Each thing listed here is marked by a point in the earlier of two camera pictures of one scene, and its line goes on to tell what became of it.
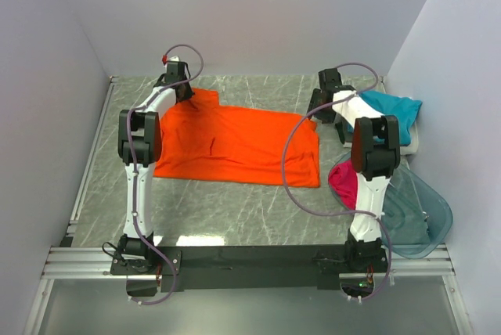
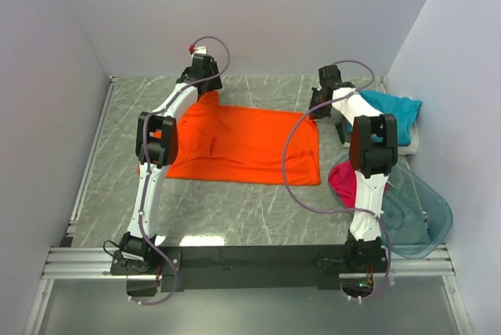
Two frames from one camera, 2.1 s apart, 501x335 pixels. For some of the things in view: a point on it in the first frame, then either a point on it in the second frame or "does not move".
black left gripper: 188,95 -> 216,84
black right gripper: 325,117 does not move
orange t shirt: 203,140 does not move
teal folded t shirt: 404,108 does not move
